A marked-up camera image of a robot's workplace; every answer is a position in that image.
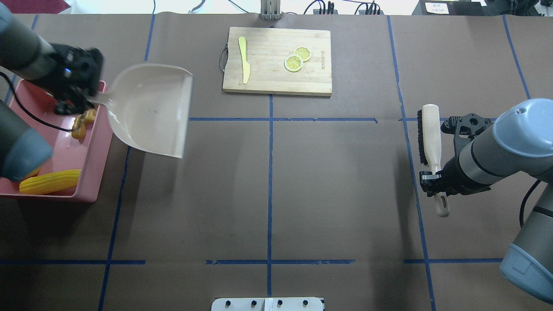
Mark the bamboo cutting board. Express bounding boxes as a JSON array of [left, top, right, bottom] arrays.
[[222, 26, 333, 97]]

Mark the yellow plastic knife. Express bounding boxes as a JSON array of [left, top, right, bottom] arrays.
[[238, 37, 251, 85]]

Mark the yellow toy corn cob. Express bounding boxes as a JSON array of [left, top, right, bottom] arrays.
[[19, 169, 81, 195]]

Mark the pink plastic bin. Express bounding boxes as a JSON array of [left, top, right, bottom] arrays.
[[0, 80, 113, 203]]

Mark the yellow toy potato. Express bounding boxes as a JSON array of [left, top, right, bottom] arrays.
[[22, 167, 41, 181]]

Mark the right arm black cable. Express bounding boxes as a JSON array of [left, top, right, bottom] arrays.
[[518, 179, 543, 228]]

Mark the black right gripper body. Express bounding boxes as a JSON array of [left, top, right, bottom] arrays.
[[419, 114, 494, 197]]

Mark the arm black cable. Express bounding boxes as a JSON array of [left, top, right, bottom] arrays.
[[518, 179, 543, 228], [0, 71, 76, 133]]

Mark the beige plastic dustpan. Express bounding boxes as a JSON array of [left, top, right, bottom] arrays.
[[89, 63, 194, 159]]

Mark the aluminium frame post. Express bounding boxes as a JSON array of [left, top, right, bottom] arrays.
[[260, 0, 282, 20]]

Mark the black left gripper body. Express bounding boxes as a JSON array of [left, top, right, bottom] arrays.
[[45, 44, 104, 115]]

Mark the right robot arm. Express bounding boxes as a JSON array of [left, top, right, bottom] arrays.
[[417, 98, 553, 304]]

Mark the beige hand brush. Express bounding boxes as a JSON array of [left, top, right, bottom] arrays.
[[417, 104, 450, 217]]

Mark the white pillar mount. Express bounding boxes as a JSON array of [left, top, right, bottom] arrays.
[[211, 297, 325, 311]]

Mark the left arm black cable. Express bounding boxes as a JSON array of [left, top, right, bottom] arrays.
[[0, 71, 76, 133]]

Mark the brown toy ginger root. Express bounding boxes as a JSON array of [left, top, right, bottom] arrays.
[[71, 108, 97, 140]]

